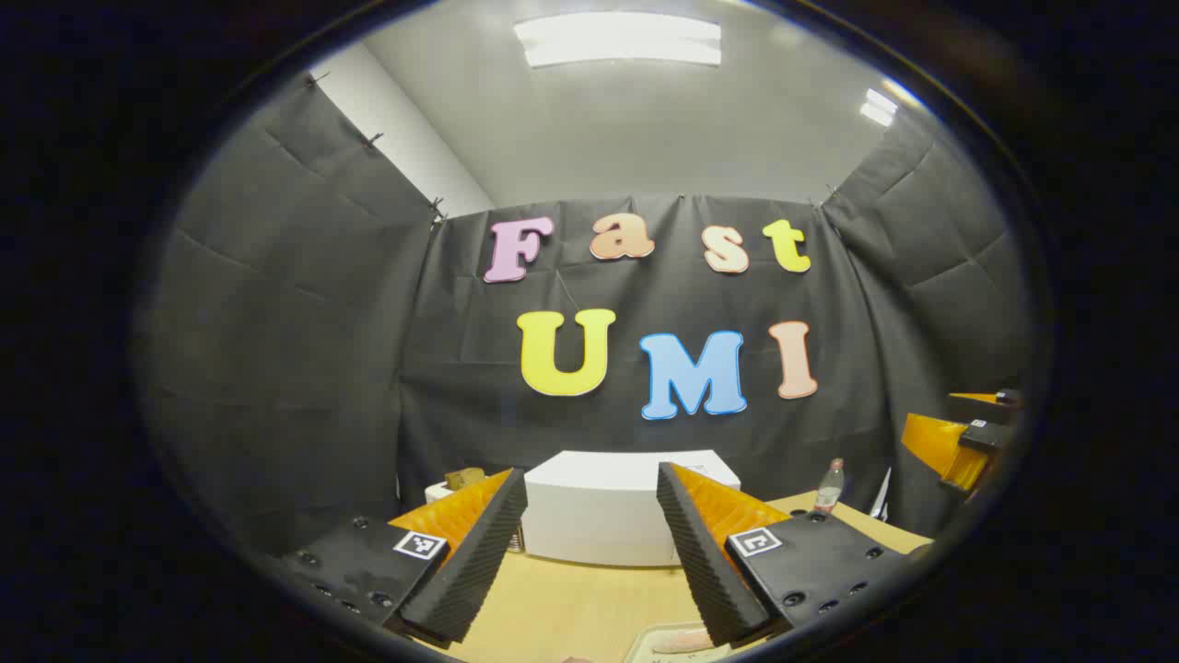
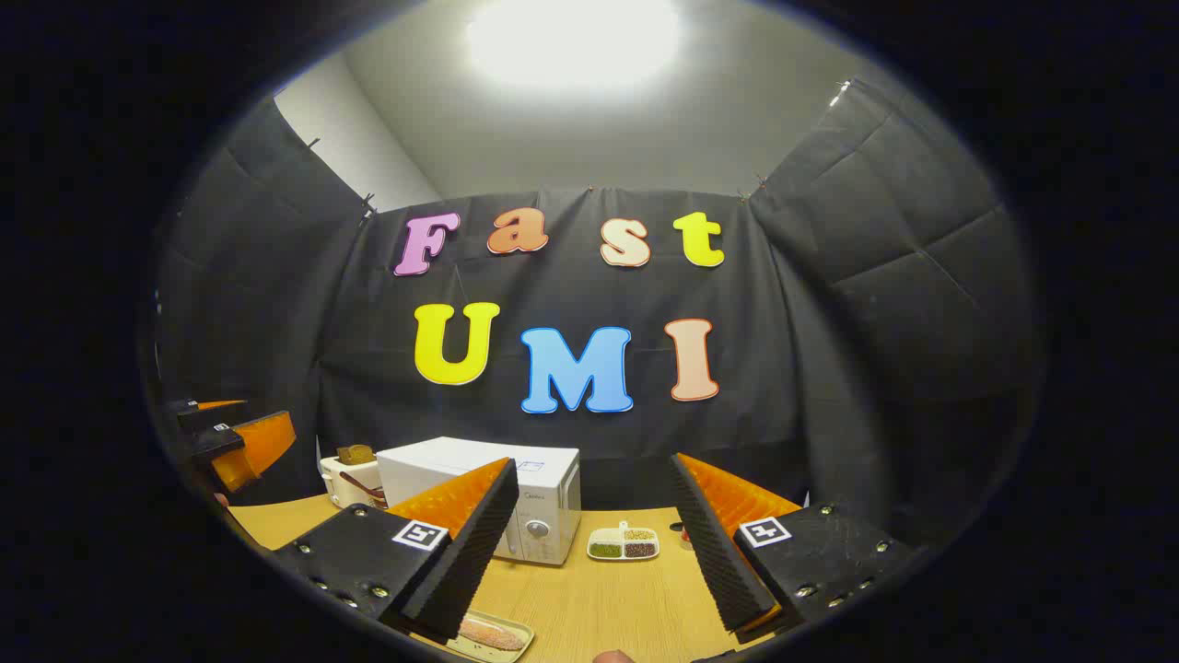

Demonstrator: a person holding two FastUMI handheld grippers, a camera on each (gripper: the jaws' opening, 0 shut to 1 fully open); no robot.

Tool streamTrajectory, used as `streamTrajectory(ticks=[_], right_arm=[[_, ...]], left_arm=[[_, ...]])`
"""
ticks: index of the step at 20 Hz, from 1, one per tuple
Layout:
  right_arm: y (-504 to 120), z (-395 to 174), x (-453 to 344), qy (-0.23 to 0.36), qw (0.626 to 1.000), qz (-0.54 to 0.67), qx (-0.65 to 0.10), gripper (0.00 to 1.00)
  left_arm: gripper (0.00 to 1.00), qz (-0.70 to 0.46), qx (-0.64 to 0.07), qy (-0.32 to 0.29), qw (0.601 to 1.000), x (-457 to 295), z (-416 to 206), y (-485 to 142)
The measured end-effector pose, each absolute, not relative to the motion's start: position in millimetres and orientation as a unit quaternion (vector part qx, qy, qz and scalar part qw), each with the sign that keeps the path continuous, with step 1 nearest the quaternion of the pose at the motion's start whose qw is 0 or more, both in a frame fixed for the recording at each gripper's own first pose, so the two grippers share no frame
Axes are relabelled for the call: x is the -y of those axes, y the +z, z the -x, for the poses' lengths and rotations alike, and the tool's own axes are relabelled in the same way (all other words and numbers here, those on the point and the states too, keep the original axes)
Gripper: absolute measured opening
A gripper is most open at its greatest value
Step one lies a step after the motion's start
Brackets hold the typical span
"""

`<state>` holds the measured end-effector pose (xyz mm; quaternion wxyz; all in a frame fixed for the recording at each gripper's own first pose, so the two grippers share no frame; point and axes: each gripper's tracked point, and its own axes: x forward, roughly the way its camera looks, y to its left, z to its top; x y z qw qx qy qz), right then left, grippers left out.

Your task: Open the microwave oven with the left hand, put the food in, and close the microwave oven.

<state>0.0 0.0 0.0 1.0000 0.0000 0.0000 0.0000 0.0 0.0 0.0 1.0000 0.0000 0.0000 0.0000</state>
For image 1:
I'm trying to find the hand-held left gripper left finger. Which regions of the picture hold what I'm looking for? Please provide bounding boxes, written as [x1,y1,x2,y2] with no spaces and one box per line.
[281,468,529,646]

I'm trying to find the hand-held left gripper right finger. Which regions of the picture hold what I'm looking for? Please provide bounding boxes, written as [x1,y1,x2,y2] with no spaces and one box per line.
[656,462,931,647]

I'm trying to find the breaded food patty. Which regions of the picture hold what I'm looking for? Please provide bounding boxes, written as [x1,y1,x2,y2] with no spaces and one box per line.
[649,629,716,656]

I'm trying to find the white microwave oven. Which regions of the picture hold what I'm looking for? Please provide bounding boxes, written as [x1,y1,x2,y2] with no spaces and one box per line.
[520,450,742,567]

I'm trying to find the clear bottle with red label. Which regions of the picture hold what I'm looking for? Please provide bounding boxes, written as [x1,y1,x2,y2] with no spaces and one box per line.
[814,458,846,515]

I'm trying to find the black backdrop cloth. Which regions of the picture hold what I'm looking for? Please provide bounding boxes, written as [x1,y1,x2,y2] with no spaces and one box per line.
[134,78,1033,563]

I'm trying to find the large ceiling light panel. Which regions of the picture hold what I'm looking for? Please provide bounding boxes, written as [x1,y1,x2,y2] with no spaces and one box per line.
[514,12,722,68]

